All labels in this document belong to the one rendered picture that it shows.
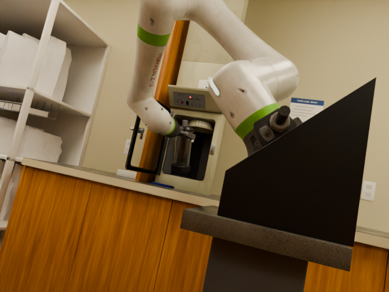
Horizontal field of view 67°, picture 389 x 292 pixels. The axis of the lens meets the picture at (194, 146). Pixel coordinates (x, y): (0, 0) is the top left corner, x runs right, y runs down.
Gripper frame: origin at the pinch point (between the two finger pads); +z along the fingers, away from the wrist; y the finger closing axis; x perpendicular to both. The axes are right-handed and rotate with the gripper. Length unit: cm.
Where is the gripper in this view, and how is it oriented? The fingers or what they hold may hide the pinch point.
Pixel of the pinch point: (183, 137)
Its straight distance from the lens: 154.6
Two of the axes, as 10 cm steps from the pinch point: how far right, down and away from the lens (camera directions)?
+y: -9.4, -1.6, 3.0
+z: 2.7, 1.8, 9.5
